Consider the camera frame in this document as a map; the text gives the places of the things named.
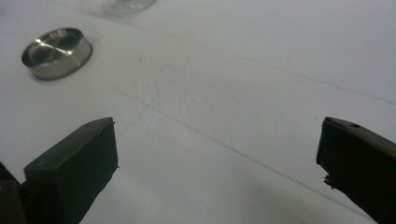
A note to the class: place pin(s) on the round metal dish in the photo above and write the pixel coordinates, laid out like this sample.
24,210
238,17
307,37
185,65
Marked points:
57,53

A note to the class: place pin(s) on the clear glass jar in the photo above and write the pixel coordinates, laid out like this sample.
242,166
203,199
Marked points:
130,5

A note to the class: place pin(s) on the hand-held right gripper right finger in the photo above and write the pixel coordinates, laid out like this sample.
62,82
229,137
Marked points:
361,165

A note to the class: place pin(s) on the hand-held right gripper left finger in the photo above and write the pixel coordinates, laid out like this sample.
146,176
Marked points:
74,168

